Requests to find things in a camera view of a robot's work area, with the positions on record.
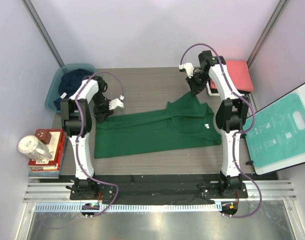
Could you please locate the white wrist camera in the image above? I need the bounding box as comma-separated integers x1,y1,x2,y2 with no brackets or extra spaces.
178,62,195,78
108,98,125,111

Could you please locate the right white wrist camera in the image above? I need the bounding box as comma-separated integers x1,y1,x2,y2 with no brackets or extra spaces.
178,62,195,78

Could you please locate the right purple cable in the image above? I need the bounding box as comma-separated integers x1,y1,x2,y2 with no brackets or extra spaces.
179,43,263,218

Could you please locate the folded red t shirt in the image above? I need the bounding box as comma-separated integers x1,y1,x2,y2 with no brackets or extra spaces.
209,59,255,92

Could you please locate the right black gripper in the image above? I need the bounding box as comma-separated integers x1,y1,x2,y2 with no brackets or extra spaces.
185,71,210,97

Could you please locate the stack of red books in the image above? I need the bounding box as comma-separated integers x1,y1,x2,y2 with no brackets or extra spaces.
28,129,67,179

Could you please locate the aluminium rail frame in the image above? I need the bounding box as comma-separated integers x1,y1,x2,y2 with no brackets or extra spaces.
22,180,297,203

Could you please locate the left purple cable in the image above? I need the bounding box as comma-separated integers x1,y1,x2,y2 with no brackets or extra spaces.
74,71,126,218

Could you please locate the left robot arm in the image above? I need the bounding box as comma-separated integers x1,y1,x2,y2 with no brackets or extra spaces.
60,76,114,200

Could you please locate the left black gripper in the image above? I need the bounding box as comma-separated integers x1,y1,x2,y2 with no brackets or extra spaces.
92,91,114,124

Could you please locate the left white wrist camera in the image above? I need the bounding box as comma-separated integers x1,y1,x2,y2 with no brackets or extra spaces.
108,98,125,111

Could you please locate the clear plastic jar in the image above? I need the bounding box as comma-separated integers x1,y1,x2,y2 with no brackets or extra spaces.
17,135,52,161

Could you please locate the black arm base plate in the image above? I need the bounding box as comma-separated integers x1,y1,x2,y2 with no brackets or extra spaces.
66,174,248,205

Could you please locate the blue plastic basket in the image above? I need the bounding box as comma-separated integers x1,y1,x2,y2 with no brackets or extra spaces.
44,63,96,113

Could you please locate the teal folding board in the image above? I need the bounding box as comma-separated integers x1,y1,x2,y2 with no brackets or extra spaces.
244,83,305,175

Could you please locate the navy blue t shirt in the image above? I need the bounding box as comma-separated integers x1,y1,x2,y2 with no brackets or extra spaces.
53,68,93,110

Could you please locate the purple cable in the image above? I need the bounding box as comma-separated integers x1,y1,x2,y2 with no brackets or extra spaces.
179,43,263,218
74,71,126,218

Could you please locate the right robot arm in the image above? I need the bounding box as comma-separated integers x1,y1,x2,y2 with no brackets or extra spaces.
179,50,249,198

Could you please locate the green t shirt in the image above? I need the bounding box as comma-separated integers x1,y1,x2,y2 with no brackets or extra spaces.
94,92,222,159

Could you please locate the small dark red box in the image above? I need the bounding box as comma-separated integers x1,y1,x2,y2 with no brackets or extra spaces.
34,129,52,145

